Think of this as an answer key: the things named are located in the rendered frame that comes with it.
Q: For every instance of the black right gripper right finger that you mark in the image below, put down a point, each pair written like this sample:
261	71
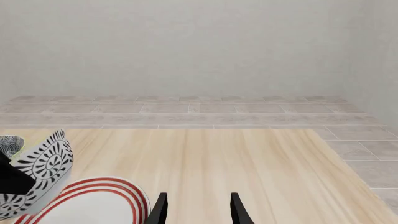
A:
238	213

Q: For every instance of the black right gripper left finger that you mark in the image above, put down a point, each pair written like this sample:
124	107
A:
160	213

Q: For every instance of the white plate with red rings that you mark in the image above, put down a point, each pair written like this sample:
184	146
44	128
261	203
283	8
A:
93	205

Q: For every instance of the black-and-white patterned bowl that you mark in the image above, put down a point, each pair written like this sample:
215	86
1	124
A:
9	143
46	163

